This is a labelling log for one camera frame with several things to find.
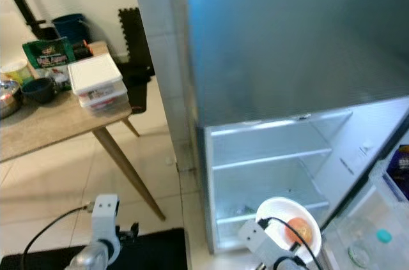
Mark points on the white plate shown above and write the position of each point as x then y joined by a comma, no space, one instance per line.
275,207

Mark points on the orange fruit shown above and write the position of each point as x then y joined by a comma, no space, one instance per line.
301,228

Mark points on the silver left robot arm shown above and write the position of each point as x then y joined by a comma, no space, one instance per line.
96,260

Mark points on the glass fridge shelf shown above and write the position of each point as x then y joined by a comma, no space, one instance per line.
236,214
268,158

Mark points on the dark grey fridge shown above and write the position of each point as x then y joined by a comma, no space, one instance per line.
287,34

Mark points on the large black floor mat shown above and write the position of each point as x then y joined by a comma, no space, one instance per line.
51,254

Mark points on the light wooden table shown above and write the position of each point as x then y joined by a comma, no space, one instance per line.
57,129

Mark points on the white lidded food container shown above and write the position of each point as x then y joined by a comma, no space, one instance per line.
105,101
96,73

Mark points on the dark blue mug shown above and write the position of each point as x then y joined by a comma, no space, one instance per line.
38,91

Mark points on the steel bowl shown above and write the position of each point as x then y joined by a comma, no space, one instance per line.
7,99

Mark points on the green snack bag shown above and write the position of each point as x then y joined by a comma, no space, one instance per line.
50,59

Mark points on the black foam puzzle mat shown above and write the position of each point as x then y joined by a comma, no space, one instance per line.
137,40

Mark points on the yellow noodle cup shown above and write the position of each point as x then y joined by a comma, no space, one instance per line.
16,71

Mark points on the dark blue bucket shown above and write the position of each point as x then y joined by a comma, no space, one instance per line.
71,27

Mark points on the black stand pole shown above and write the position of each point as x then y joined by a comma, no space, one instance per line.
25,2

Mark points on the teal capped bottle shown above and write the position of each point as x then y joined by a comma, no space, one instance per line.
383,236

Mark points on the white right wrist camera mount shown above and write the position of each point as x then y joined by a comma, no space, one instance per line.
262,241

